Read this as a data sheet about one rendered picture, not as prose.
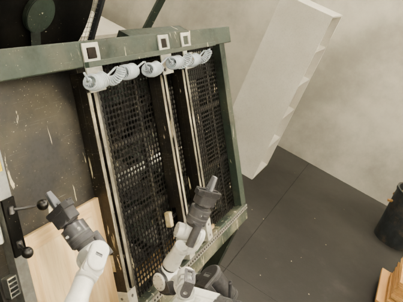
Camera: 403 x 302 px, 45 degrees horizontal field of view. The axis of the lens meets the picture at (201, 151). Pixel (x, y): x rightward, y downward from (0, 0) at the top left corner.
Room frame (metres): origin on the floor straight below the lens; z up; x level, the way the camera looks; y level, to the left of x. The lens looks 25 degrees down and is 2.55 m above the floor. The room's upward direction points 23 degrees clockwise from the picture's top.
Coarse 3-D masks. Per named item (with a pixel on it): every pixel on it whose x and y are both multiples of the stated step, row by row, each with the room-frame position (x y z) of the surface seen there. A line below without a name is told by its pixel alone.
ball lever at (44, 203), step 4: (40, 200) 1.27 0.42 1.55; (44, 200) 1.28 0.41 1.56; (36, 204) 1.27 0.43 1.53; (40, 204) 1.26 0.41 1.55; (44, 204) 1.26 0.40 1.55; (48, 204) 1.28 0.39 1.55; (8, 208) 1.24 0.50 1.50; (12, 208) 1.24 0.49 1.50; (16, 208) 1.25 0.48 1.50; (20, 208) 1.25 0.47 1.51; (24, 208) 1.25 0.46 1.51; (28, 208) 1.26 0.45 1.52; (40, 208) 1.25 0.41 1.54; (44, 208) 1.26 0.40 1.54; (8, 212) 1.24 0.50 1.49; (12, 212) 1.24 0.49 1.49
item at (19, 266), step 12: (0, 156) 1.29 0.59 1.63; (0, 180) 1.26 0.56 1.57; (0, 192) 1.25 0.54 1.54; (0, 204) 1.23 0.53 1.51; (0, 216) 1.23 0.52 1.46; (12, 252) 1.20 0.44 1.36; (12, 264) 1.20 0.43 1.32; (24, 264) 1.23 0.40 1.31; (24, 276) 1.21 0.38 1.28; (24, 288) 1.19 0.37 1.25; (24, 300) 1.18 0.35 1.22; (36, 300) 1.21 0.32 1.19
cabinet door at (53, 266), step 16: (80, 208) 1.57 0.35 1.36; (96, 208) 1.65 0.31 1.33; (48, 224) 1.40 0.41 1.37; (96, 224) 1.62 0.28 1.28; (32, 240) 1.31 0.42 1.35; (48, 240) 1.37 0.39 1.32; (64, 240) 1.44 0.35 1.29; (32, 256) 1.29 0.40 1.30; (48, 256) 1.35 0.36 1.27; (64, 256) 1.42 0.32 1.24; (32, 272) 1.26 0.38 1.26; (48, 272) 1.32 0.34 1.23; (64, 272) 1.39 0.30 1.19; (112, 272) 1.62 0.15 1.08; (48, 288) 1.30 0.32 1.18; (64, 288) 1.36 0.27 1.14; (96, 288) 1.51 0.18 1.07; (112, 288) 1.59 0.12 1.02
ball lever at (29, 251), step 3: (18, 240) 1.23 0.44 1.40; (21, 240) 1.23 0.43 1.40; (18, 243) 1.22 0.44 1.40; (21, 243) 1.22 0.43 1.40; (18, 246) 1.22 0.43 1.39; (21, 246) 1.20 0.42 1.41; (27, 246) 1.16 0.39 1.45; (24, 249) 1.15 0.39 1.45; (27, 249) 1.15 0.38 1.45; (30, 249) 1.15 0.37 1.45; (21, 252) 1.14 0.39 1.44; (24, 252) 1.14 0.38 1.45; (27, 252) 1.14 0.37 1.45; (30, 252) 1.15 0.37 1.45; (33, 252) 1.16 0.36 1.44; (24, 255) 1.14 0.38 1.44; (27, 255) 1.14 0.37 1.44; (30, 255) 1.14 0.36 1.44; (27, 258) 1.14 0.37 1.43
